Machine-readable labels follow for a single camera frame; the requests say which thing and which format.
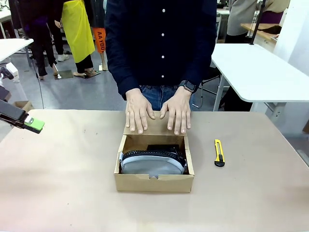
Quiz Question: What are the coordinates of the small cardboard floor box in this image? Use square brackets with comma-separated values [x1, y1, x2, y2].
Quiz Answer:
[12, 101, 34, 113]

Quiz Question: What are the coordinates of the metal floor plate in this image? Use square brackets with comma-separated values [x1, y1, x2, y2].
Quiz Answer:
[54, 70, 74, 80]
[79, 70, 101, 79]

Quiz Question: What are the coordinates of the orange printed garment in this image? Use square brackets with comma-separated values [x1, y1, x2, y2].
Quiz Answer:
[93, 27, 107, 54]

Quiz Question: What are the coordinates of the brown cardboard box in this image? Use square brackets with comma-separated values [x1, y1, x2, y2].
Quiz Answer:
[113, 110, 195, 193]

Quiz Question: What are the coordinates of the black metal chair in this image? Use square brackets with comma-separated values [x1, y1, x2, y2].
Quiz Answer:
[193, 66, 222, 109]

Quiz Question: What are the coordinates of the black wristwatch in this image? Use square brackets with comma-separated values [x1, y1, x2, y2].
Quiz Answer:
[180, 79, 197, 94]

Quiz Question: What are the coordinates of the yellow utility knife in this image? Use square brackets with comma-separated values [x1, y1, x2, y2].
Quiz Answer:
[213, 139, 225, 167]

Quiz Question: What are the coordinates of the black pole stand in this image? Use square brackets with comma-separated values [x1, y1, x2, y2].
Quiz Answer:
[248, 0, 266, 46]

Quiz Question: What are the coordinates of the person in dark clothes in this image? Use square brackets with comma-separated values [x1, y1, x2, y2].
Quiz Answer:
[9, 0, 65, 80]

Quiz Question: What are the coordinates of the person's left hand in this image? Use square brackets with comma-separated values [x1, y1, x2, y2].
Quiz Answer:
[159, 86, 192, 135]

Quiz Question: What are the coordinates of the white background desk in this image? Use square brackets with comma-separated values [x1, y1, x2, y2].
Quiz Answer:
[216, 8, 230, 44]

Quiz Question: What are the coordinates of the thin black floor cable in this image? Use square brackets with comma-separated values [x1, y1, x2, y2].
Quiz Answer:
[33, 63, 45, 110]

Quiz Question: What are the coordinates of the person in grey top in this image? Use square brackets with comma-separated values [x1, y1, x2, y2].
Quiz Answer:
[225, 0, 292, 44]

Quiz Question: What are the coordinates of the wooden workbench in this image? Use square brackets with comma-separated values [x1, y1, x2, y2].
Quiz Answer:
[240, 23, 283, 45]

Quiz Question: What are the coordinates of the person in yellow apron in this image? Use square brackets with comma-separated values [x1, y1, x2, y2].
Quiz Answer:
[54, 0, 98, 78]

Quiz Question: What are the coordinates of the person's right hand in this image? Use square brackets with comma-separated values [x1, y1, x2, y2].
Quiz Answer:
[125, 88, 156, 135]

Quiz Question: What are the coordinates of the grey zipper pouch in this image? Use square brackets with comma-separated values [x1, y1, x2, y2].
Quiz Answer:
[120, 149, 188, 175]

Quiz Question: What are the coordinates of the small white side table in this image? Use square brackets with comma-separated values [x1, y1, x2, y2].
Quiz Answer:
[0, 38, 34, 62]

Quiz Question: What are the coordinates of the person in dark shirt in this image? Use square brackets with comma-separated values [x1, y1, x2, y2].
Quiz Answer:
[105, 0, 218, 112]

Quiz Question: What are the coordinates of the black stapler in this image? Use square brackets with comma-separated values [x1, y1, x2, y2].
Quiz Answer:
[146, 144, 181, 152]

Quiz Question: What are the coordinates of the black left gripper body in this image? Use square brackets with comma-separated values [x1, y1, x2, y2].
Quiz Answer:
[0, 99, 27, 128]

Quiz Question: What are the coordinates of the large white side table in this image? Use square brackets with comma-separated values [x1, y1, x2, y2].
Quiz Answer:
[211, 43, 309, 112]

